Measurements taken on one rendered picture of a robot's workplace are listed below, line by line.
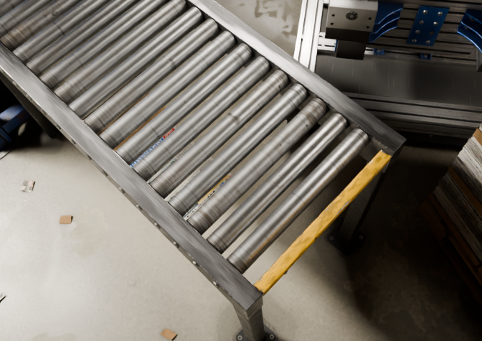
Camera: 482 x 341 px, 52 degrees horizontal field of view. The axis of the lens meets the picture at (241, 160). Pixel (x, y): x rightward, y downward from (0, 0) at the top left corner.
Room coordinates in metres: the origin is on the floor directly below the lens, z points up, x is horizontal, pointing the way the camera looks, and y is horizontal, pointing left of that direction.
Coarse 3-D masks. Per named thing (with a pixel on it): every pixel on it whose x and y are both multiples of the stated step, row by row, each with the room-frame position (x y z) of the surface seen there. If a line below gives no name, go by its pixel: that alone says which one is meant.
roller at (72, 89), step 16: (176, 0) 1.05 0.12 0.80; (160, 16) 1.00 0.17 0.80; (176, 16) 1.01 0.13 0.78; (144, 32) 0.95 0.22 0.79; (112, 48) 0.91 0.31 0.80; (128, 48) 0.91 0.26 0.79; (96, 64) 0.86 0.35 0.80; (112, 64) 0.87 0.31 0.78; (80, 80) 0.81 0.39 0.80; (96, 80) 0.83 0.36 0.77; (64, 96) 0.77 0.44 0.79
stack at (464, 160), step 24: (480, 144) 0.57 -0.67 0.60; (456, 168) 0.58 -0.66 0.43; (480, 168) 0.52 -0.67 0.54; (432, 192) 0.59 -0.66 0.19; (456, 192) 0.53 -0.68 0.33; (480, 192) 0.48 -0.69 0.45; (432, 216) 0.54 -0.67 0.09; (456, 216) 0.48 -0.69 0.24; (480, 216) 0.44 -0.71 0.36; (456, 240) 0.42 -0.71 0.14; (480, 240) 0.38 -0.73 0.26; (456, 264) 0.37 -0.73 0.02; (480, 288) 0.27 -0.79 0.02
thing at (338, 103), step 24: (192, 0) 1.04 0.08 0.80; (240, 24) 0.93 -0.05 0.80; (264, 48) 0.84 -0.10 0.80; (288, 72) 0.75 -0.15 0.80; (312, 72) 0.74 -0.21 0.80; (312, 96) 0.68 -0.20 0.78; (336, 96) 0.66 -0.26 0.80; (360, 120) 0.58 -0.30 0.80; (384, 144) 0.51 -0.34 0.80; (384, 168) 0.49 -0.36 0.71
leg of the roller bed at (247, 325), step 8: (240, 312) 0.19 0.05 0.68; (256, 312) 0.19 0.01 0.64; (240, 320) 0.20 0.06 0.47; (248, 320) 0.18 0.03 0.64; (256, 320) 0.19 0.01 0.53; (248, 328) 0.18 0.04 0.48; (256, 328) 0.19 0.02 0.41; (248, 336) 0.20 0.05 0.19; (256, 336) 0.18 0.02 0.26; (264, 336) 0.20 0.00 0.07
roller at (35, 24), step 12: (60, 0) 1.11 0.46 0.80; (72, 0) 1.11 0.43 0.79; (48, 12) 1.07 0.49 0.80; (60, 12) 1.08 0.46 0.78; (24, 24) 1.03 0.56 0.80; (36, 24) 1.03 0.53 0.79; (48, 24) 1.05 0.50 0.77; (12, 36) 1.00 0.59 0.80; (24, 36) 1.00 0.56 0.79; (12, 48) 0.97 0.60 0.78
